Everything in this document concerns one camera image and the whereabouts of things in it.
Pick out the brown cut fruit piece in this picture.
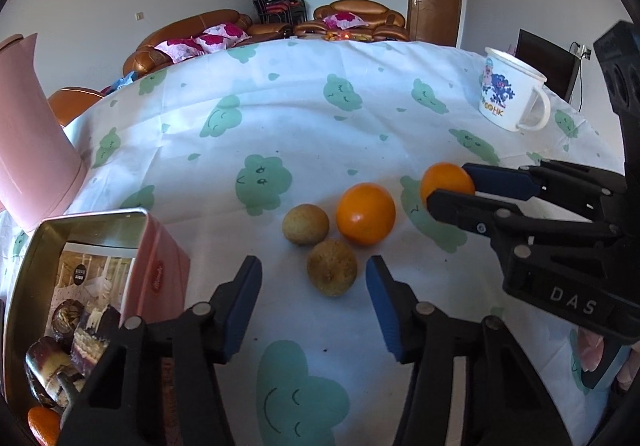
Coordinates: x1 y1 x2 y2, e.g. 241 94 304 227
25 336 85 408

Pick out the coffee table with fruits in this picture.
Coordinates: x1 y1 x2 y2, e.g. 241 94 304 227
295 31 374 42

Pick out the person's right hand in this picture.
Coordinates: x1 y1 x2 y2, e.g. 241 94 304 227
577 328 640 391

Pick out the large front orange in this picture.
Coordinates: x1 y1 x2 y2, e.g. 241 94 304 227
27 407 61 446

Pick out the white printed mug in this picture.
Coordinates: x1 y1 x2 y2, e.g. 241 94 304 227
478 47 551 132

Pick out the black television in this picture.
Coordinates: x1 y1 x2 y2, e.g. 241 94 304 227
515 30 580 102

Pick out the pink metal tin box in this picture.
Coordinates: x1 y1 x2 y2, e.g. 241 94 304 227
3 209 190 423

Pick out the brown longan fruit front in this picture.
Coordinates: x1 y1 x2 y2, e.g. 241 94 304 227
306 240 358 297

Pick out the brown longan fruit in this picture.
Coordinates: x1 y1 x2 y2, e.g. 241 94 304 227
306 240 358 297
282 204 330 245

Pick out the brown longan fruit rear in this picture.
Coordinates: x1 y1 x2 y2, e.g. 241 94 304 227
282 204 330 245

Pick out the white cloud pattern tablecloth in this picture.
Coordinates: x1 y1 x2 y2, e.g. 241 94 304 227
1 39 623 445

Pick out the brown leather armchair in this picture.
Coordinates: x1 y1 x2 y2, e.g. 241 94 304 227
293 0 410 42

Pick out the pink electric kettle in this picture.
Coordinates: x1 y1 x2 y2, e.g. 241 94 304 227
0 34 87 232

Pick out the pink floral armchair cushion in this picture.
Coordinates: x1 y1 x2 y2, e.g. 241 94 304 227
322 11 369 31

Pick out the orange chair back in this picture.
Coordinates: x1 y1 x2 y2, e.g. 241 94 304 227
48 87 103 126

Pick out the dark chair rack with items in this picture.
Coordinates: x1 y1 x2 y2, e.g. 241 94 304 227
253 0 307 25

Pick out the pink floral sofa cushion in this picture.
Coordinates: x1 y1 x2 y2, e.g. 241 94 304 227
155 22 250 64

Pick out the long brown leather sofa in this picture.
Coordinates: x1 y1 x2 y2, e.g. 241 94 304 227
122 9 293 77

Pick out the white wall socket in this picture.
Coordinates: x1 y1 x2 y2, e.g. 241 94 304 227
575 44 592 60

